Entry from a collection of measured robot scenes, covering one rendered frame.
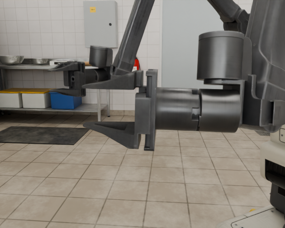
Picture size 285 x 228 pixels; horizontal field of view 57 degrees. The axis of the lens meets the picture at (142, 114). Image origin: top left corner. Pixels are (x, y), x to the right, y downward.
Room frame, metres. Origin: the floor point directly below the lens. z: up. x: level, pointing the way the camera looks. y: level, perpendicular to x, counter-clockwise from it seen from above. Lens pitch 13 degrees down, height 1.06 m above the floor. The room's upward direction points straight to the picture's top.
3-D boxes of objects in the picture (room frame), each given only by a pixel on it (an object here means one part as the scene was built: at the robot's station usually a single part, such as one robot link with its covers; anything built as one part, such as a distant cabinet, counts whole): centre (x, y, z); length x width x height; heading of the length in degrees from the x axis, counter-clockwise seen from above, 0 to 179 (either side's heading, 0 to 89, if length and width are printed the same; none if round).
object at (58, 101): (4.15, 1.21, 0.36); 0.46 x 0.38 x 0.26; 176
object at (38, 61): (4.29, 1.64, 0.93); 0.27 x 0.27 x 0.10
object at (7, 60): (4.21, 2.05, 0.95); 0.39 x 0.39 x 0.14
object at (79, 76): (0.75, 0.22, 0.97); 0.09 x 0.07 x 0.07; 146
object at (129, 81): (0.35, 0.03, 1.00); 0.09 x 0.07 x 0.07; 86
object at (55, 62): (4.12, 1.23, 0.92); 0.32 x 0.30 x 0.09; 2
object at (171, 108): (0.35, -0.04, 0.98); 0.07 x 0.07 x 0.10; 86
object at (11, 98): (4.23, 2.05, 0.36); 0.46 x 0.38 x 0.26; 173
